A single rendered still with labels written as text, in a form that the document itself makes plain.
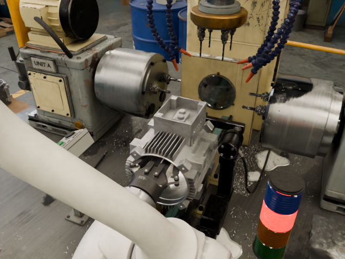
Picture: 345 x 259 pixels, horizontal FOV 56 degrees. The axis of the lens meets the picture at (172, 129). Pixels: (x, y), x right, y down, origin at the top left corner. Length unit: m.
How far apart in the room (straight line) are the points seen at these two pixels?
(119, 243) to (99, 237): 0.04
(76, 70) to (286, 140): 0.75
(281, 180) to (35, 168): 0.38
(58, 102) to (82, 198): 0.94
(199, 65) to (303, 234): 0.67
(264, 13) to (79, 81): 0.71
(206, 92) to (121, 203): 0.89
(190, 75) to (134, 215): 0.90
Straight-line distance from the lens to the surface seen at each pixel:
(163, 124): 0.80
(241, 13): 1.06
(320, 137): 1.02
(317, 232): 0.94
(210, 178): 1.15
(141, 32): 3.14
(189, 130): 0.78
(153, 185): 0.71
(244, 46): 1.30
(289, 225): 0.63
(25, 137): 0.42
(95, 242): 0.62
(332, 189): 1.12
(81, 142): 0.94
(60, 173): 0.42
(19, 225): 1.13
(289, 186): 0.58
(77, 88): 1.26
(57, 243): 1.04
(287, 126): 1.02
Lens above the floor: 1.60
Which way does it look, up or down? 34 degrees down
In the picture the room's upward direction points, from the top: straight up
